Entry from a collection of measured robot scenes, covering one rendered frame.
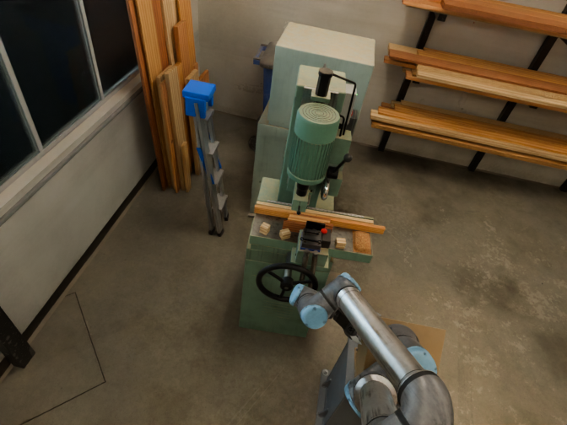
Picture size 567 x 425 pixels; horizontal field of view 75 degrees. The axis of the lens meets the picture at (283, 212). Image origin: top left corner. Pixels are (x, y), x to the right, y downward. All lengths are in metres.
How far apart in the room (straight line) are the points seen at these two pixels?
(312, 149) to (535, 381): 2.22
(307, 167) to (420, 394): 0.97
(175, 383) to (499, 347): 2.14
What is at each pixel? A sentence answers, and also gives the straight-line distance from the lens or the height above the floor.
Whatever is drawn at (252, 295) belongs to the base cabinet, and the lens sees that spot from 2.19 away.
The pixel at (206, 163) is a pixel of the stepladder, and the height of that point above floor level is 0.69.
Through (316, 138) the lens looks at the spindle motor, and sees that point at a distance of 1.49.
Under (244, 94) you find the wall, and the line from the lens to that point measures 4.22.
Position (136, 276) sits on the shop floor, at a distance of 2.80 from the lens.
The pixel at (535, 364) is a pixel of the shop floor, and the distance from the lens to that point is 3.18.
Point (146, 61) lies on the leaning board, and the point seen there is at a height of 1.10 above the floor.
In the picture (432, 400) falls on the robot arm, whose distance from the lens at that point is 0.96.
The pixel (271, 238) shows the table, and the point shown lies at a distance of 1.78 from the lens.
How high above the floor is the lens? 2.24
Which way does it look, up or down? 44 degrees down
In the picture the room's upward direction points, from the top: 11 degrees clockwise
